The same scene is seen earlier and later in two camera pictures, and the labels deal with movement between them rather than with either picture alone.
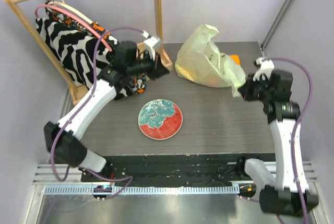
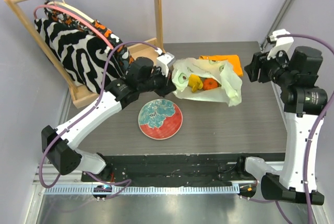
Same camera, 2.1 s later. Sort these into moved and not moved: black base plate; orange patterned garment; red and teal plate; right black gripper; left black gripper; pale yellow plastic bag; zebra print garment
Moved: right black gripper; left black gripper; pale yellow plastic bag
Not moved: orange patterned garment; zebra print garment; black base plate; red and teal plate
